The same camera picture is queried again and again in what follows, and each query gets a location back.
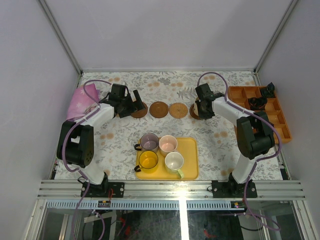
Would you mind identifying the dark brown wooden coaster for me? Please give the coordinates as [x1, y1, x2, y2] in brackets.
[131, 102, 148, 119]

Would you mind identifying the pale green mug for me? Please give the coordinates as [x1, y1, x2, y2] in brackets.
[193, 97, 199, 117]

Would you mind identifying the reddish brown wooden coaster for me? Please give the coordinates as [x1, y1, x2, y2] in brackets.
[189, 104, 200, 120]

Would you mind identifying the woven rattan coaster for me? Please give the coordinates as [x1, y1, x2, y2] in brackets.
[169, 102, 188, 119]

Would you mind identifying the white mug green handle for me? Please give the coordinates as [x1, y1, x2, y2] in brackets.
[164, 152, 185, 179]

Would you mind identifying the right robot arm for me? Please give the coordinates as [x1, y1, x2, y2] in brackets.
[194, 83, 275, 198]

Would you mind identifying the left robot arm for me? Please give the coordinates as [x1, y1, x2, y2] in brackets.
[56, 80, 145, 198]

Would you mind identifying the pink cup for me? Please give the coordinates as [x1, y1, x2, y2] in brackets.
[159, 135, 178, 157]

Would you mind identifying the orange compartment organizer tray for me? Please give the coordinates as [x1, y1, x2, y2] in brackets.
[227, 86, 292, 144]

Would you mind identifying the purple folded cloth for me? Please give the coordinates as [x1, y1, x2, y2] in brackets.
[66, 83, 99, 121]

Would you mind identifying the black coiled item middle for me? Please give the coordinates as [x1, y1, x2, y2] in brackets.
[248, 97, 268, 111]

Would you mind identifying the black coiled item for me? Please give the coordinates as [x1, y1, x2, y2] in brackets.
[248, 97, 268, 111]
[260, 82, 276, 98]

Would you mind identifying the yellow plastic tray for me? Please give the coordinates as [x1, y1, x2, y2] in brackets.
[135, 137, 199, 181]

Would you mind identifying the black coiled item top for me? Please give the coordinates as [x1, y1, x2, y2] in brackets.
[260, 82, 276, 98]

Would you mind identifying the purple mug black handle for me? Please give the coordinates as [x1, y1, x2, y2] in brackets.
[134, 133, 159, 153]

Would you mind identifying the yellow mug black handle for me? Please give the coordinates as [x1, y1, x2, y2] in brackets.
[134, 150, 159, 174]

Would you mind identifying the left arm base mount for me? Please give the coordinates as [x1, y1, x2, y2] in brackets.
[80, 182, 125, 199]

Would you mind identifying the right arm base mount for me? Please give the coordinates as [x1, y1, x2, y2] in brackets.
[211, 180, 258, 199]

